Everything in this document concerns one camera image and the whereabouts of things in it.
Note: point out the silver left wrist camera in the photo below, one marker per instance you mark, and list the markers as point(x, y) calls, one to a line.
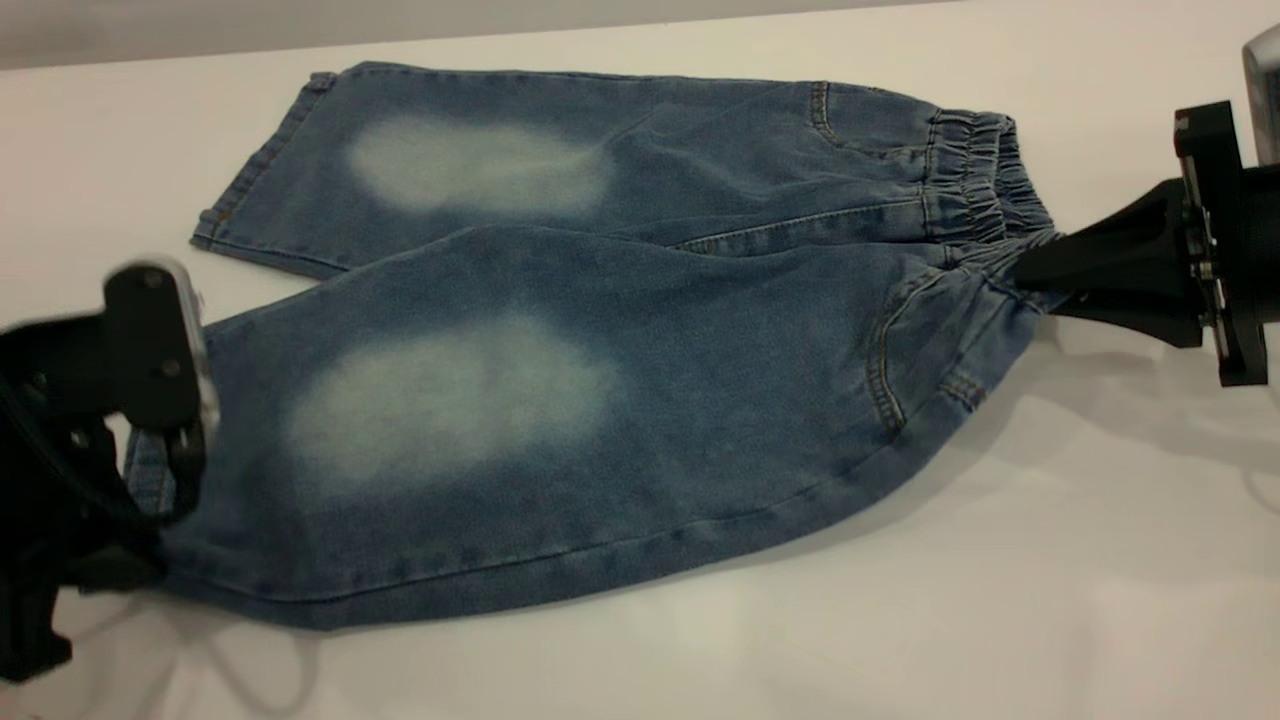
point(150, 340)

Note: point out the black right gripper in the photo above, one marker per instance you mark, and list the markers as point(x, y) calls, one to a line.
point(1250, 240)

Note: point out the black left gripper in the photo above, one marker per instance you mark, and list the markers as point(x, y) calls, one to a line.
point(60, 500)

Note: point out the blue denim pants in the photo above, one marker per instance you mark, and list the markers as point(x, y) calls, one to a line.
point(650, 400)

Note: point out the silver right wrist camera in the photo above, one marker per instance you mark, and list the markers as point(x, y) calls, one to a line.
point(1265, 100)

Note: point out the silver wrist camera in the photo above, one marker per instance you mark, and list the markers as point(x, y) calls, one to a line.
point(150, 340)
point(1265, 100)

